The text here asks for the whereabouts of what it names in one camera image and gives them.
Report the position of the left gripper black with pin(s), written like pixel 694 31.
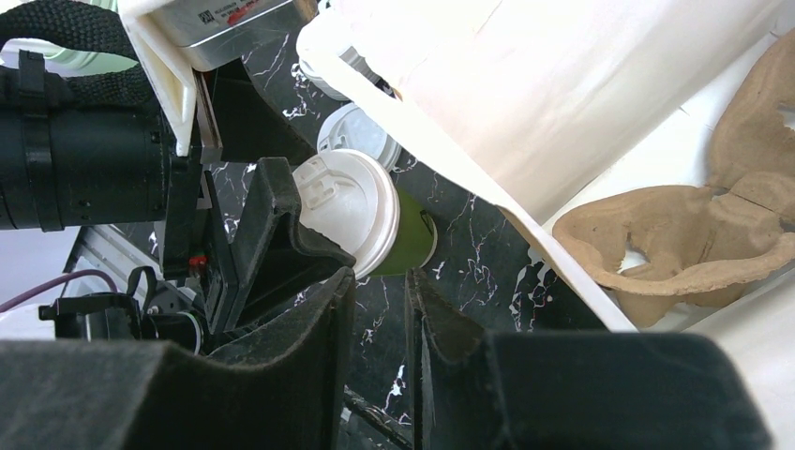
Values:
pixel 98 150

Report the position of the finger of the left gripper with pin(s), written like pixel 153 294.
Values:
pixel 272 256

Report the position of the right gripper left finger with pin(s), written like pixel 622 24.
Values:
pixel 278 387

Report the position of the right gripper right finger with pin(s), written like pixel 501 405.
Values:
pixel 474 388

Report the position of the tan paper bag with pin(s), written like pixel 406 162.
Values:
pixel 539 107

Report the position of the green paper cup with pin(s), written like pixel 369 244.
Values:
pixel 416 239

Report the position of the stack of white lids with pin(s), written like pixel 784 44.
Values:
pixel 349 127

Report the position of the green cup holder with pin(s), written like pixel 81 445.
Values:
pixel 64 61

